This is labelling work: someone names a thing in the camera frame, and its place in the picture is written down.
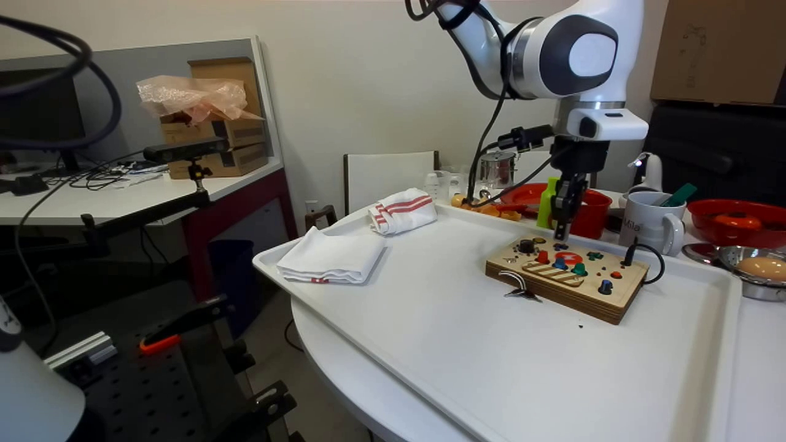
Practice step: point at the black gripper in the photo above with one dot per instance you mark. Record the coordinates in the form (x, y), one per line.
(576, 159)

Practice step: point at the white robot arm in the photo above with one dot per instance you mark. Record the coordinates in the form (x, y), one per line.
(580, 55)

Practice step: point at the orange lightning button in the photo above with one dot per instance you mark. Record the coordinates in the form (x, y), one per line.
(568, 258)

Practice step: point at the red plastic cup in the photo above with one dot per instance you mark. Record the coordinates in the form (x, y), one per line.
(591, 217)

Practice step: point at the green plastic bottle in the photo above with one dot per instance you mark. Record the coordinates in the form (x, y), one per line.
(545, 202)

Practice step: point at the red plastic bowl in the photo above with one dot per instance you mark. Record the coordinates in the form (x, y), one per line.
(526, 200)

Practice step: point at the white ceramic pitcher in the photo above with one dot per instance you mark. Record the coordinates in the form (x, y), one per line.
(650, 219)

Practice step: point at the metal canister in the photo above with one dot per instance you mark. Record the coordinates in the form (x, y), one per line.
(496, 167)

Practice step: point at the white kettle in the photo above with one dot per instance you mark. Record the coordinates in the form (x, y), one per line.
(647, 172)

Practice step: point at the red striped white towel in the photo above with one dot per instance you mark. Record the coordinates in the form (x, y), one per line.
(401, 212)

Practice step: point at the red bowl on right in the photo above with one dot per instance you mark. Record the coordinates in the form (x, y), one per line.
(730, 222)

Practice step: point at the black cabinet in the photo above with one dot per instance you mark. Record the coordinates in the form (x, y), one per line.
(726, 151)

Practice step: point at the left white chair back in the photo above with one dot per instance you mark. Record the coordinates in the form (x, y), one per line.
(369, 177)

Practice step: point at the metal bowl with bread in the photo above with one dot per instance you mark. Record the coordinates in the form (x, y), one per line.
(762, 271)

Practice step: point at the cardboard box top right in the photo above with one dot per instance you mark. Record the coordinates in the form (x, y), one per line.
(722, 51)

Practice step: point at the folded white cloth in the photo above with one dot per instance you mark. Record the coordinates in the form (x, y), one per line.
(333, 258)

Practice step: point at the stacked cardboard boxes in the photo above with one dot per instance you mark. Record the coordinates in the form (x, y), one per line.
(246, 136)

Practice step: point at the pink plastic bag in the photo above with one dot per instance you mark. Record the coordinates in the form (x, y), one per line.
(197, 99)

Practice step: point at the white side desk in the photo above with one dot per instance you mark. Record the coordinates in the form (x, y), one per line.
(230, 202)

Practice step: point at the black computer monitor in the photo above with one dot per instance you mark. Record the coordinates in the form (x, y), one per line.
(44, 116)

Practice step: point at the white lamp shade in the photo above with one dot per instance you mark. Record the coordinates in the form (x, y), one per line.
(35, 404)

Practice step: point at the wooden switch busy board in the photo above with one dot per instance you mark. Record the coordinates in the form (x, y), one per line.
(603, 285)

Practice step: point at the black camera on stand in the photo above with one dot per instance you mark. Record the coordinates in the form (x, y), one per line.
(188, 153)

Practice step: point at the black clamp orange handle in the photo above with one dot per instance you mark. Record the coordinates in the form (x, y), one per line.
(170, 331)

